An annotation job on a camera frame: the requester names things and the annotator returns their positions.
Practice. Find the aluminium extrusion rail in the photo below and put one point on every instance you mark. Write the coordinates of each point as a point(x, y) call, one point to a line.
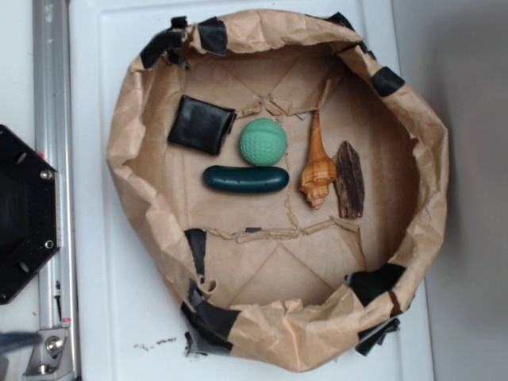
point(52, 105)

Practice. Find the dark teal oblong toy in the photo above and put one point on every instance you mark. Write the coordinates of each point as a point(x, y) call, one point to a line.
point(246, 180)

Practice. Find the metal corner bracket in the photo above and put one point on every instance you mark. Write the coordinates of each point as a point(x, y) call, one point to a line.
point(51, 358)

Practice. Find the white plastic tray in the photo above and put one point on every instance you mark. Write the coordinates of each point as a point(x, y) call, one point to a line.
point(130, 327)

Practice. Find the orange spiral seashell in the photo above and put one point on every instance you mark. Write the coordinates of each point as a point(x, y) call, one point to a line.
point(319, 171)

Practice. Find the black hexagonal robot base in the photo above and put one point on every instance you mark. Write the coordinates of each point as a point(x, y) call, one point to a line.
point(29, 221)

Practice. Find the black square rubber pad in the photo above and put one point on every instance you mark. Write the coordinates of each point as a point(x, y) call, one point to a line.
point(201, 126)

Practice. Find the dark brown bark piece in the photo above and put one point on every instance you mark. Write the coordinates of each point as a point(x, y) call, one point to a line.
point(350, 182)

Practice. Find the green dimpled ball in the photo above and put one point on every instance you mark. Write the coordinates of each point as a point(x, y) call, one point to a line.
point(263, 142)

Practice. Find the brown paper bag bin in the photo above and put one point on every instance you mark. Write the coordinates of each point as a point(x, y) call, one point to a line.
point(267, 276)

